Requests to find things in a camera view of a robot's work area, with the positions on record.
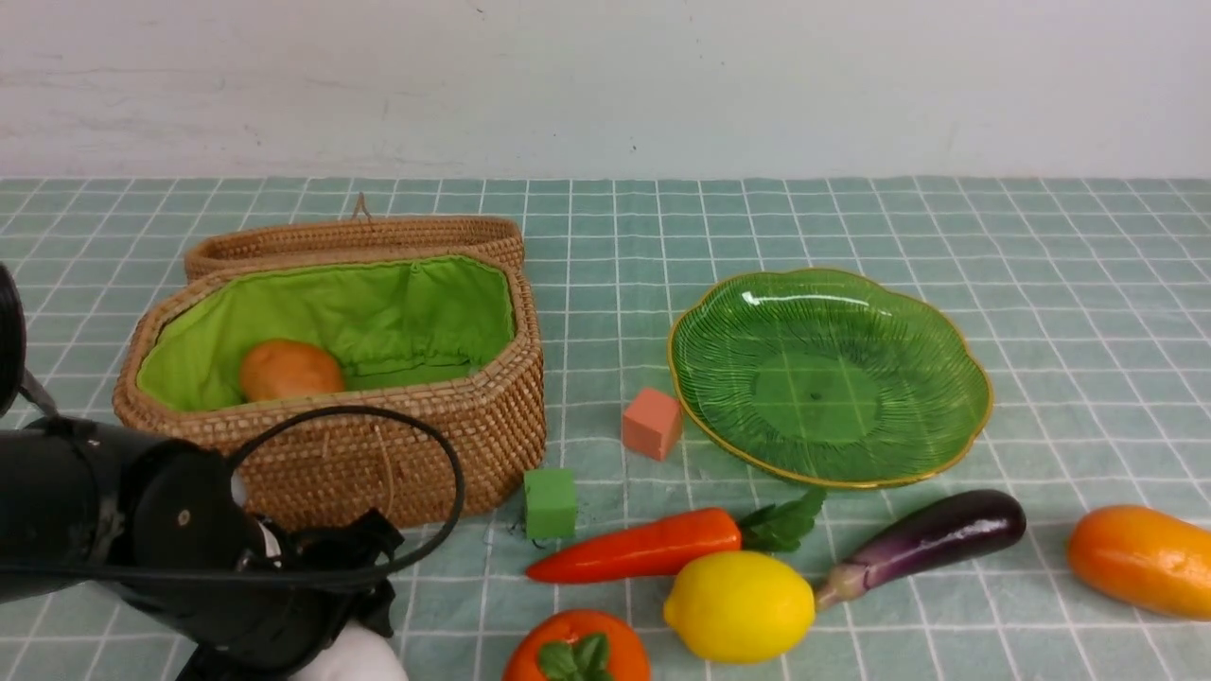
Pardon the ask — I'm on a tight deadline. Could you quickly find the orange toy carrot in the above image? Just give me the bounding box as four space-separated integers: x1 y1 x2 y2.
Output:
526 490 826 585

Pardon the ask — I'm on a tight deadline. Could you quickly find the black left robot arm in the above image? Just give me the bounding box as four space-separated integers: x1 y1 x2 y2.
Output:
1 271 407 680

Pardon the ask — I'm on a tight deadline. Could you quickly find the green foam cube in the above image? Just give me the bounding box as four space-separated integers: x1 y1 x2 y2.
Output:
523 468 578 540

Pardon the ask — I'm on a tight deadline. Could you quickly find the orange yellow toy mango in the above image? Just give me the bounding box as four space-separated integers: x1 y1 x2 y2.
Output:
1064 505 1210 620

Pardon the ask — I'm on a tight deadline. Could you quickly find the woven wicker basket green lining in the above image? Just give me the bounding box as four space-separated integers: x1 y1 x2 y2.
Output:
113 248 549 557

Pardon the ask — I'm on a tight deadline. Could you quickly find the green glass leaf plate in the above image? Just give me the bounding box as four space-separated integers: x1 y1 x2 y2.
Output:
666 268 995 490

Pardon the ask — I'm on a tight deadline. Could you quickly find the yellow toy lemon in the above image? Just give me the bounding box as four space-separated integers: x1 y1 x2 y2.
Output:
662 550 816 665

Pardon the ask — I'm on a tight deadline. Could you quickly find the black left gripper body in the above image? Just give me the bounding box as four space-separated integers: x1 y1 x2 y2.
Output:
176 510 404 680

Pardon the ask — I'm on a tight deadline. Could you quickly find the green checked tablecloth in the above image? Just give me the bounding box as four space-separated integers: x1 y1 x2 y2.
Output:
1 177 1210 680

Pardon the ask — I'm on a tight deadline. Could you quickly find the purple toy eggplant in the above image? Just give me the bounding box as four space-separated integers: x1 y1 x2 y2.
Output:
815 490 1027 612

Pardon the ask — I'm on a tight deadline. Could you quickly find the orange toy persimmon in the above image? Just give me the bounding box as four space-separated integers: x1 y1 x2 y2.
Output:
501 610 652 681

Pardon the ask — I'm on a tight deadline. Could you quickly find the white toy radish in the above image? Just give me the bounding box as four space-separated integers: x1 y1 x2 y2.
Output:
289 620 411 681

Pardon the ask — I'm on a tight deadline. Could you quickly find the orange foam cube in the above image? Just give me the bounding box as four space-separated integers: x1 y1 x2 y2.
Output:
620 387 683 462

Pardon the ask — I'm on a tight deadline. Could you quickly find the woven wicker basket lid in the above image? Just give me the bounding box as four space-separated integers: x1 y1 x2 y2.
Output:
184 193 526 284

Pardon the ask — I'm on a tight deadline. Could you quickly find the brown toy potato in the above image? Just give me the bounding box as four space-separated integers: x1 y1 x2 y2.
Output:
239 338 346 404

